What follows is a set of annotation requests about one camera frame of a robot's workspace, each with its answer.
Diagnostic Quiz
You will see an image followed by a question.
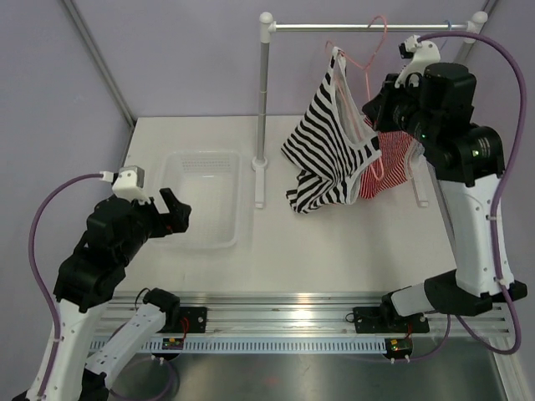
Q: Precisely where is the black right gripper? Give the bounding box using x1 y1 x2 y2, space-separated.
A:
364 73 437 145

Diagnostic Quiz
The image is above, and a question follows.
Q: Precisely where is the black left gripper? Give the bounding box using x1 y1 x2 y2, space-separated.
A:
117 187 191 265

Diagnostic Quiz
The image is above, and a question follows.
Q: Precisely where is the black white striped tank top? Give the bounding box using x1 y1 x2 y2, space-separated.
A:
281 47 381 214

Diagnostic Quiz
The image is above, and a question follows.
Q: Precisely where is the pink wire hanger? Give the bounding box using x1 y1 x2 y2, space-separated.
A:
343 15 388 181

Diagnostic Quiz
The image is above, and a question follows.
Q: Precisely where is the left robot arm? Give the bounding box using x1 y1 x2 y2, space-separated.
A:
17 188 191 400

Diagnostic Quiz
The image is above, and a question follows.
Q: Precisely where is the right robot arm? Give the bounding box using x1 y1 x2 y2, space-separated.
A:
363 63 527 331

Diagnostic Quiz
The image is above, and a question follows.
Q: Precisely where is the red white striped tank top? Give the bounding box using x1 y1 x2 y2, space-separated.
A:
359 131 424 200

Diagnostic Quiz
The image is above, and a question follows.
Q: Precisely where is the clear plastic basket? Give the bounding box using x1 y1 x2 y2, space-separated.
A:
155 150 243 251

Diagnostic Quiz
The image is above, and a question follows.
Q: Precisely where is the silver white clothes rack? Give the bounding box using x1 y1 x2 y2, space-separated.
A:
252 12 470 209

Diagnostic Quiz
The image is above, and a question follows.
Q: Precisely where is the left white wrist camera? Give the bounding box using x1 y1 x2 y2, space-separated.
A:
100 165 150 205

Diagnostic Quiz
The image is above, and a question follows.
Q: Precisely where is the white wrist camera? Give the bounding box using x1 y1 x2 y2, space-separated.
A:
100 165 150 205
395 35 441 89

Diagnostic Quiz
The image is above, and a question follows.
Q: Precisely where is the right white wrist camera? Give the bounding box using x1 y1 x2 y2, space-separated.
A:
395 35 441 89

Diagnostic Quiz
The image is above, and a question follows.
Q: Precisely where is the aluminium mounting rail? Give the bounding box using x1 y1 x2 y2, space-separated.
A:
96 291 512 338

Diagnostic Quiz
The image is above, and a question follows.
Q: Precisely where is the left aluminium frame post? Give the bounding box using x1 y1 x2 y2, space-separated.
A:
58 0 136 132

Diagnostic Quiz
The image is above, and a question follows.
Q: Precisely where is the aluminium frame post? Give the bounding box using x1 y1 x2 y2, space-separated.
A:
454 0 499 64
58 0 136 132

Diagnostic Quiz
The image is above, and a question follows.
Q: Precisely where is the right aluminium frame post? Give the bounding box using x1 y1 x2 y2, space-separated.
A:
454 0 499 64

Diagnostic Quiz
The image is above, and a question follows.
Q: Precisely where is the white slotted cable duct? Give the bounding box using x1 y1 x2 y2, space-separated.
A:
89 338 390 354

